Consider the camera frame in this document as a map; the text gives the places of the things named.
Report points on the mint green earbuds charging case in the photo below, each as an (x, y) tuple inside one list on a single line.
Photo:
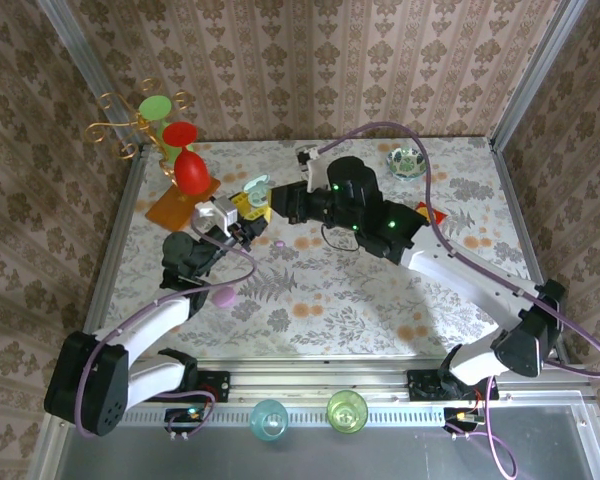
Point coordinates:
[(257, 197)]

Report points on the pink earbuds charging case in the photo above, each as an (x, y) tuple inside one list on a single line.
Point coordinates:
[(223, 299)]

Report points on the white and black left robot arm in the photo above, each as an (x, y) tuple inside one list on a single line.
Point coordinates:
[(150, 325)]

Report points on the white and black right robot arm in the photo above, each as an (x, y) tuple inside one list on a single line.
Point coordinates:
[(470, 280)]

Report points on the red plastic wine glass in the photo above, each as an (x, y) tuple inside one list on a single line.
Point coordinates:
[(190, 172)]

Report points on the small patterned bowl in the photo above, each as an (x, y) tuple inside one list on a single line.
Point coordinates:
[(405, 164)]

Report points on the red snack packet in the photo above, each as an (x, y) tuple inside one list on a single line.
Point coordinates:
[(437, 216)]

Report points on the green plastic wine glass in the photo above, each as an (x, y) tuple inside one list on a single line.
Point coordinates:
[(155, 108)]

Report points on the small black circuit board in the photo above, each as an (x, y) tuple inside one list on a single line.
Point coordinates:
[(185, 414), (460, 416)]

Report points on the teal transparent cup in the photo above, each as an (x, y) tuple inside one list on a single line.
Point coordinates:
[(269, 420)]

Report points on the perforated metal strip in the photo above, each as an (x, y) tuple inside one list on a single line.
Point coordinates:
[(307, 416)]

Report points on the green transparent cup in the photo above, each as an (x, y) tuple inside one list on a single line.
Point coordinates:
[(347, 411)]

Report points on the aluminium table edge rail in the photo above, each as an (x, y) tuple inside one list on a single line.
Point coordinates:
[(514, 200), (115, 235)]

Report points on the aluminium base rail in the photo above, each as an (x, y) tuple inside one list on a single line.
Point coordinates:
[(320, 382)]

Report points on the aluminium frame post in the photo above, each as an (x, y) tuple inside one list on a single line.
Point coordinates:
[(82, 55), (540, 60)]

